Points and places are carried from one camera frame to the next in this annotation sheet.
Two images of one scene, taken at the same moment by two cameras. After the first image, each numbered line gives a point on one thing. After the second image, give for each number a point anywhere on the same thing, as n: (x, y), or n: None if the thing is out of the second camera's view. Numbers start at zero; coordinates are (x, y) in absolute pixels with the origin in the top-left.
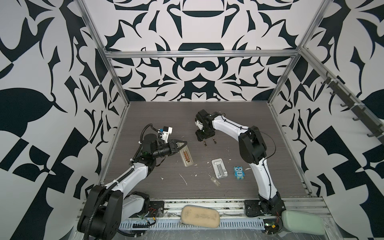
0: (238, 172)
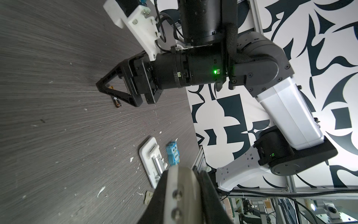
0: (173, 154)
